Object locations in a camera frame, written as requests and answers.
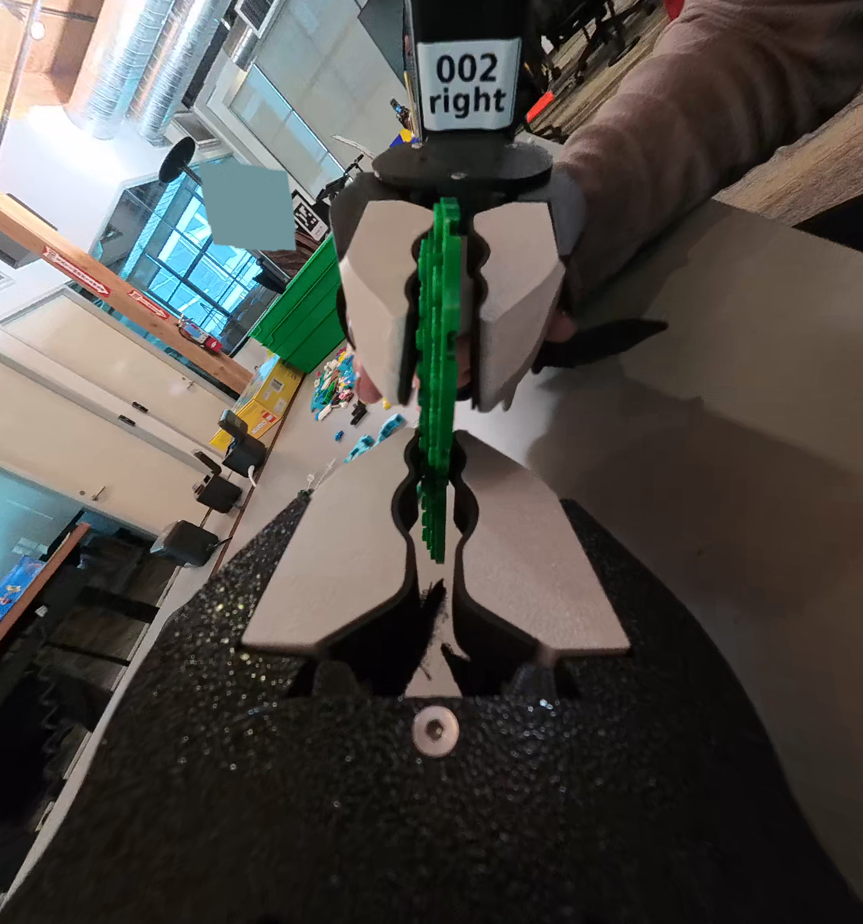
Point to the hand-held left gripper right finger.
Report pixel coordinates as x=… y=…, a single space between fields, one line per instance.
x=540 y=570

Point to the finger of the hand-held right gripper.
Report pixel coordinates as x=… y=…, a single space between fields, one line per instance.
x=374 y=289
x=522 y=289

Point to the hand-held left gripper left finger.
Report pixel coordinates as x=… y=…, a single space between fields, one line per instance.
x=323 y=570

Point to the green lego plate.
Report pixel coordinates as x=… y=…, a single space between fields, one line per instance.
x=439 y=325

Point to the person's right forearm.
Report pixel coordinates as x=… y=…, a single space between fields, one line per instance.
x=691 y=130

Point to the pile of lego bricks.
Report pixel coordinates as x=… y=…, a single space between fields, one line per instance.
x=352 y=404

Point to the yellow lego box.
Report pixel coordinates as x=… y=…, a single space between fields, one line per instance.
x=258 y=404

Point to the blue lego box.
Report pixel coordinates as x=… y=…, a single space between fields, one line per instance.
x=6 y=599

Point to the person's right hand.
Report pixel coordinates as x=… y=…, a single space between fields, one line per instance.
x=561 y=328

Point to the green bin stack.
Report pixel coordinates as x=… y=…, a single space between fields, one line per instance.
x=301 y=310

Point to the orange traffic cone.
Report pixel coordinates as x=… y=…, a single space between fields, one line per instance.
x=539 y=107

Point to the black power adapter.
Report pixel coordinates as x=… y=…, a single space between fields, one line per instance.
x=219 y=487
x=244 y=447

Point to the red fire extinguisher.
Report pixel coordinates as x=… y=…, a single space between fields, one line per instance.
x=199 y=336

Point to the black office chair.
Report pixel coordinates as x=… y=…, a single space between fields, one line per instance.
x=590 y=36

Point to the black round lamp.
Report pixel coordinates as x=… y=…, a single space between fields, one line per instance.
x=177 y=159

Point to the wooden side table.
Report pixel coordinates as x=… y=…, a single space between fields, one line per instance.
x=34 y=577

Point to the wooden beam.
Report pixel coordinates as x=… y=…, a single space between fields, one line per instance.
x=78 y=274

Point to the cream double door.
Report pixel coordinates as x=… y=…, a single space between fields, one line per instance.
x=78 y=404

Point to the slim silver air duct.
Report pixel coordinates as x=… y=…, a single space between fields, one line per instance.
x=114 y=65
x=179 y=65

